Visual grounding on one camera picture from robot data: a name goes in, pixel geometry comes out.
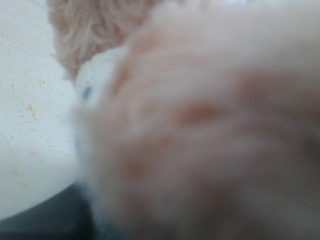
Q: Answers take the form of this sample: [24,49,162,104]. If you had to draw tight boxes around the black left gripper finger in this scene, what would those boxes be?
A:
[0,184,95,240]

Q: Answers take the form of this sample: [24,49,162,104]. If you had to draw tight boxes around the tan teddy bear striped sweater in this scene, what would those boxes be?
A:
[47,0,320,240]

